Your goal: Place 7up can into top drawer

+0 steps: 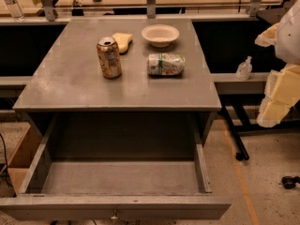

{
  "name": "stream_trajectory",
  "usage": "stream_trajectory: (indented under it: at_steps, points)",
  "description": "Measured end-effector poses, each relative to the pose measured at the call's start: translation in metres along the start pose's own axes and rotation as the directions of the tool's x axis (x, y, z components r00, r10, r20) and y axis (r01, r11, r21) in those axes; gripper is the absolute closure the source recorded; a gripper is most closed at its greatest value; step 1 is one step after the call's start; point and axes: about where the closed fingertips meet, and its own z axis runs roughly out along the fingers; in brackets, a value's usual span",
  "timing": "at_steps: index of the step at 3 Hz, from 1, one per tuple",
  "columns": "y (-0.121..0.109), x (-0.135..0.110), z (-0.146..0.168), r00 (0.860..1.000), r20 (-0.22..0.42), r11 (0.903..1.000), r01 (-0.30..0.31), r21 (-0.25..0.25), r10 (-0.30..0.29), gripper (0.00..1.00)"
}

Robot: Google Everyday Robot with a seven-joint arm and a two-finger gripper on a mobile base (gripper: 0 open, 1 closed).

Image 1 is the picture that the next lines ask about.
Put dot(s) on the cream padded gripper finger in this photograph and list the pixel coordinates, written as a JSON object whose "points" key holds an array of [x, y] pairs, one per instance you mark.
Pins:
{"points": [[282, 91], [268, 37]]}

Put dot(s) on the white green 7up can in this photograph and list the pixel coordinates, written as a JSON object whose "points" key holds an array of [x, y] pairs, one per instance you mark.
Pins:
{"points": [[165, 64]]}

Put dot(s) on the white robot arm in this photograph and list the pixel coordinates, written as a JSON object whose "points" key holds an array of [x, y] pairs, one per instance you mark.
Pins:
{"points": [[287, 46]]}

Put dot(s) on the brown gold soda can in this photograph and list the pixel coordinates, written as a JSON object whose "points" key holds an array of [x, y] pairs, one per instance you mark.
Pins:
{"points": [[109, 59]]}

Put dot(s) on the open grey top drawer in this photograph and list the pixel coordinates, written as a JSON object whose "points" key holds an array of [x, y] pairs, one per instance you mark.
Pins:
{"points": [[117, 165]]}

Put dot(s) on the clear hand sanitizer bottle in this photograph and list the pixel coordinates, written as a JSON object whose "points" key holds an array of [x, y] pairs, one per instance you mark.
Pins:
{"points": [[244, 69]]}

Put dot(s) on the black table leg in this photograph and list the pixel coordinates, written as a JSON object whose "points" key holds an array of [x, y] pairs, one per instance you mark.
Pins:
{"points": [[242, 153]]}

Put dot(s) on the black caster wheel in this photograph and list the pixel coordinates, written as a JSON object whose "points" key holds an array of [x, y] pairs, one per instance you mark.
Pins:
{"points": [[290, 182]]}

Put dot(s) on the white paper bowl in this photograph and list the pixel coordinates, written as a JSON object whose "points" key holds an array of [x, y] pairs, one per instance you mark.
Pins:
{"points": [[160, 35]]}

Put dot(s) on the yellow sponge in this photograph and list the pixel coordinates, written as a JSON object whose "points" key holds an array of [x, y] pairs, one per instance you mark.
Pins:
{"points": [[123, 41]]}

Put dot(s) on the grey metal cabinet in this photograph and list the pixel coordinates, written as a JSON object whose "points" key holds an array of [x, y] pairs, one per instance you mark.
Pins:
{"points": [[70, 77]]}

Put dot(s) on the clear plastic water bottle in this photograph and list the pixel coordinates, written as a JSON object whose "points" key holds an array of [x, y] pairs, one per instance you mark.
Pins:
{"points": [[15, 10]]}

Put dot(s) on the cardboard box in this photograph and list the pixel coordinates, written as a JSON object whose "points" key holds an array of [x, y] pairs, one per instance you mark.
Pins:
{"points": [[22, 156]]}

